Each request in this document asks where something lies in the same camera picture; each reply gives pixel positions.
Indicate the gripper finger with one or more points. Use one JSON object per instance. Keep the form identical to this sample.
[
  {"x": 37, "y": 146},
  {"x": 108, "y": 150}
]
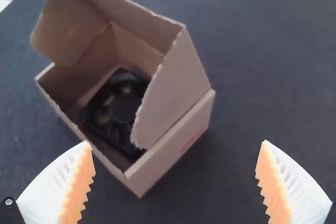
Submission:
[
  {"x": 52, "y": 187},
  {"x": 288, "y": 190}
]

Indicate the black square fan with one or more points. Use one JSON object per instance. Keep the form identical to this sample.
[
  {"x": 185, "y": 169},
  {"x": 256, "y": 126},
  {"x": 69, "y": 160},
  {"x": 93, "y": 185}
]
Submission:
[{"x": 120, "y": 111}]

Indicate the cardboard box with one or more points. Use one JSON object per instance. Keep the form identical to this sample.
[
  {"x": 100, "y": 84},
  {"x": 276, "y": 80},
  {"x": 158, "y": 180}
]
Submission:
[{"x": 183, "y": 140}]

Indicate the black mat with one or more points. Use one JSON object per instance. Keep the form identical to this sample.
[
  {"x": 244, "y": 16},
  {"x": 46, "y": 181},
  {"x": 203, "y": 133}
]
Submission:
[{"x": 262, "y": 51}]

